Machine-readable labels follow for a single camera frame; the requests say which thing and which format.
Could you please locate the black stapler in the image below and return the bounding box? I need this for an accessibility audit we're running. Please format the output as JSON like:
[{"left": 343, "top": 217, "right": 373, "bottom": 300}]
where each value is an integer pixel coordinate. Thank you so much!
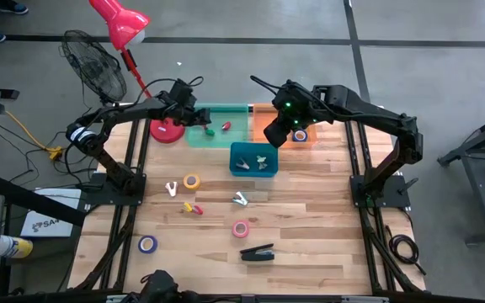
[{"left": 239, "top": 242, "right": 276, "bottom": 263}]

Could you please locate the black bulky device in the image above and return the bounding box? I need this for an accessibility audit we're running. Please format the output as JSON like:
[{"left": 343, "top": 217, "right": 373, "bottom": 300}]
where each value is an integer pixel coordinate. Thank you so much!
[{"left": 120, "top": 268, "right": 201, "bottom": 303}]

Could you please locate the yellow extension cable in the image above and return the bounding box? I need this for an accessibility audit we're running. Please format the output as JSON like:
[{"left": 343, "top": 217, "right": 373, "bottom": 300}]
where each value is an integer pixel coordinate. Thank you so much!
[{"left": 0, "top": 86, "right": 65, "bottom": 161}]

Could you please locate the coiled black cable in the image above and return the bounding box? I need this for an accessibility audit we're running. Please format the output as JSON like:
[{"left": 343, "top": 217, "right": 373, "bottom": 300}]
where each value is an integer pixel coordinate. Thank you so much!
[{"left": 387, "top": 225, "right": 428, "bottom": 277}]

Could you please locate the pink tape roll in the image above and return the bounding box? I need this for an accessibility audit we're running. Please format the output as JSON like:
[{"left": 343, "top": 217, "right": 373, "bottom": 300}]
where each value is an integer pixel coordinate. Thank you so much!
[{"left": 231, "top": 220, "right": 251, "bottom": 239}]

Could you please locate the red desk lamp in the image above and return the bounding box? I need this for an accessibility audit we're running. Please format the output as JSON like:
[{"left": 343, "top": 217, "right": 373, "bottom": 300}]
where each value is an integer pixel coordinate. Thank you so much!
[{"left": 88, "top": 0, "right": 187, "bottom": 145}]

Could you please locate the yellow tape roll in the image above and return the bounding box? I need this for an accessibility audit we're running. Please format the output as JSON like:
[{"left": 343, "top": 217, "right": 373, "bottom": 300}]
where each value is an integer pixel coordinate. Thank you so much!
[{"left": 183, "top": 173, "right": 202, "bottom": 191}]

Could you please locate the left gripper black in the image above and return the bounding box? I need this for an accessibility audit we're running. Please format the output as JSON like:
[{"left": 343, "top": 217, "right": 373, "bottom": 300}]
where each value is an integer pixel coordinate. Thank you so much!
[{"left": 157, "top": 93, "right": 212, "bottom": 127}]

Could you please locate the teal translucent bin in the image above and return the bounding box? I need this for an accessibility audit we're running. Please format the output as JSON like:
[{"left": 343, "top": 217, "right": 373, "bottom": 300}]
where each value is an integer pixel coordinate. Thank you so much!
[{"left": 184, "top": 103, "right": 252, "bottom": 149}]

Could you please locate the black aluminium table frame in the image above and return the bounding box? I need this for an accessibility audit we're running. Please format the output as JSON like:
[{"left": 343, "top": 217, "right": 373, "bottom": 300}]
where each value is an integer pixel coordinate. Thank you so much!
[{"left": 56, "top": 100, "right": 429, "bottom": 303}]

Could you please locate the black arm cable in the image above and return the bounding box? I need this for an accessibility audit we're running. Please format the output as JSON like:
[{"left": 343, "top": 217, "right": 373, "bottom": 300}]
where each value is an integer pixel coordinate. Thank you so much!
[
  {"left": 249, "top": 74, "right": 286, "bottom": 93},
  {"left": 135, "top": 75, "right": 205, "bottom": 106}
]

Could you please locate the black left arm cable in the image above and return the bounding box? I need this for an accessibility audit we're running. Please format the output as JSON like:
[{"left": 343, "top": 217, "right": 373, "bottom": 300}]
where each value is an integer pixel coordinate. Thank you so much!
[{"left": 135, "top": 75, "right": 205, "bottom": 106}]

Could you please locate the black side table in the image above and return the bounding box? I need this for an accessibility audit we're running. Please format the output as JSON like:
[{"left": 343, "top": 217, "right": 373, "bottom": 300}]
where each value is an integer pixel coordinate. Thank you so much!
[{"left": 437, "top": 107, "right": 485, "bottom": 247}]

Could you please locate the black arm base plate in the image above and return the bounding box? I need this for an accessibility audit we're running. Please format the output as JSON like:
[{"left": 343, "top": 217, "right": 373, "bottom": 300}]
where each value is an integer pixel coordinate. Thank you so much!
[
  {"left": 77, "top": 172, "right": 147, "bottom": 207},
  {"left": 349, "top": 174, "right": 412, "bottom": 208}
]

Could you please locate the orange translucent bin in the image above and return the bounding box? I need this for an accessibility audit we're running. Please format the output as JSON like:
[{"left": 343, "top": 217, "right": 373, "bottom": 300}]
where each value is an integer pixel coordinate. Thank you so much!
[{"left": 250, "top": 103, "right": 319, "bottom": 149}]

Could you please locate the black slanted bar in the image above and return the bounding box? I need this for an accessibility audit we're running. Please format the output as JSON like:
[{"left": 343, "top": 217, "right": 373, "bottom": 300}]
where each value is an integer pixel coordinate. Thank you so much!
[{"left": 0, "top": 173, "right": 88, "bottom": 227}]

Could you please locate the yellow and white can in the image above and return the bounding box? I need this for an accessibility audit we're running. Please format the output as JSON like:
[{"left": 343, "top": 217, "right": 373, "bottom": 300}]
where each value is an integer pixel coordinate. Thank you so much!
[{"left": 0, "top": 234, "right": 35, "bottom": 259}]

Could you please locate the black floor fan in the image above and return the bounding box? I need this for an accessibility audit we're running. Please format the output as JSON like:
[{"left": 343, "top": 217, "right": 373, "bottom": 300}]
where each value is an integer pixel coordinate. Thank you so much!
[{"left": 60, "top": 29, "right": 128, "bottom": 106}]

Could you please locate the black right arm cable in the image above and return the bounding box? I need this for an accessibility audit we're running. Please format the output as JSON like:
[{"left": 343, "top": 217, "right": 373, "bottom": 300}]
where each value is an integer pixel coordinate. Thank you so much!
[{"left": 249, "top": 74, "right": 286, "bottom": 93}]

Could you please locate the blue plastic bin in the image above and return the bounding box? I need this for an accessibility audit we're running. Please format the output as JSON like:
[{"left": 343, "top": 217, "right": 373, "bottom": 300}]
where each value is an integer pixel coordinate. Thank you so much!
[{"left": 228, "top": 141, "right": 280, "bottom": 178}]

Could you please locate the purple tape roll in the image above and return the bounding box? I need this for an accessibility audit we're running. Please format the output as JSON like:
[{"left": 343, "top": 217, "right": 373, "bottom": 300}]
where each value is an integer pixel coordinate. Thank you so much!
[{"left": 137, "top": 235, "right": 159, "bottom": 255}]

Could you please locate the white printed box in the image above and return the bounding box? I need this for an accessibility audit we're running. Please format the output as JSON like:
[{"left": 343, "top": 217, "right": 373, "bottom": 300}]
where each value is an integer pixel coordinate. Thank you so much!
[{"left": 19, "top": 187, "right": 83, "bottom": 239}]

